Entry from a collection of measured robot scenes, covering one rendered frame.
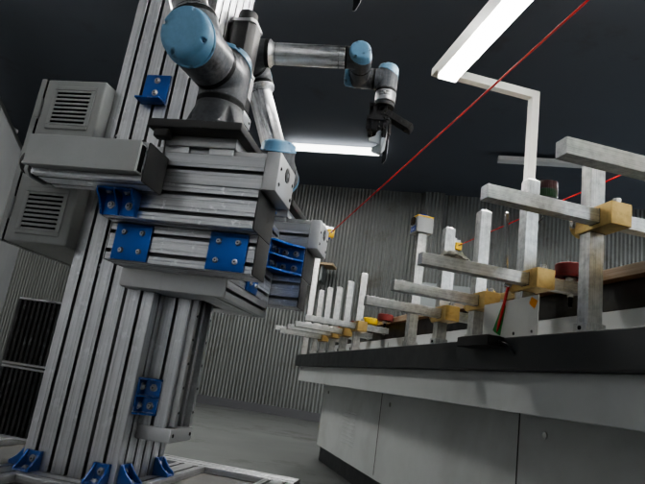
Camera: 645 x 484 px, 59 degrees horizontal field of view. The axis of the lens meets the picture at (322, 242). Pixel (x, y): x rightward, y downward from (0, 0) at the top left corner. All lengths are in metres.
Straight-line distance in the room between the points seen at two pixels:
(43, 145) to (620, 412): 1.28
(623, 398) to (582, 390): 0.12
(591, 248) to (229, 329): 7.64
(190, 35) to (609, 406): 1.13
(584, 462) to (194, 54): 1.34
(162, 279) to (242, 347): 7.23
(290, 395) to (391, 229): 2.83
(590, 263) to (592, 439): 0.49
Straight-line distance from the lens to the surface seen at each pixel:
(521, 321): 1.50
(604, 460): 1.60
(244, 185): 1.25
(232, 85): 1.40
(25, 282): 10.53
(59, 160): 1.32
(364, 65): 2.02
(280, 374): 8.41
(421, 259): 1.38
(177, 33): 1.32
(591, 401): 1.31
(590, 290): 1.33
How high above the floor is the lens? 0.52
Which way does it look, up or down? 14 degrees up
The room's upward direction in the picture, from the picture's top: 8 degrees clockwise
